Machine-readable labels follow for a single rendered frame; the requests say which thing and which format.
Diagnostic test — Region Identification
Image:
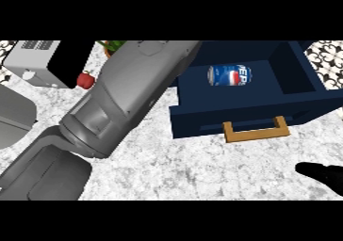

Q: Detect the blue soda can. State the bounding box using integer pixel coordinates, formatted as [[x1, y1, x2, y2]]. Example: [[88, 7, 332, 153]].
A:
[[206, 64, 252, 87]]

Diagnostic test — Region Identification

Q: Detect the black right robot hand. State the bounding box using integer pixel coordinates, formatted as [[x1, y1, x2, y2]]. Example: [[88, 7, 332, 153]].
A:
[[293, 162, 343, 199]]

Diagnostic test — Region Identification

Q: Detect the grey and black appliance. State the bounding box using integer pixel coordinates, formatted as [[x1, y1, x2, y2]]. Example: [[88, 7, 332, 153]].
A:
[[1, 40, 96, 89]]

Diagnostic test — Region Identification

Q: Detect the navy blue drawer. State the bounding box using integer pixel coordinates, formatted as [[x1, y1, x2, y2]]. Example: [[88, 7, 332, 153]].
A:
[[166, 40, 343, 139]]

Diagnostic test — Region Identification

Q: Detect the red bell pepper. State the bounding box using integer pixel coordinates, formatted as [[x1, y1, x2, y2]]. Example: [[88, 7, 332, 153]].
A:
[[75, 71, 96, 90]]

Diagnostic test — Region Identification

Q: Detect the potted green plant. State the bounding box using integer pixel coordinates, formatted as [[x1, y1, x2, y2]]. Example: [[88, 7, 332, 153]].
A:
[[94, 40, 128, 58]]

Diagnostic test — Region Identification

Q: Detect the wooden drawer handle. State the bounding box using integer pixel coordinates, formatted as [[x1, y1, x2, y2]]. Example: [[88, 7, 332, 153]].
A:
[[221, 115, 290, 144]]

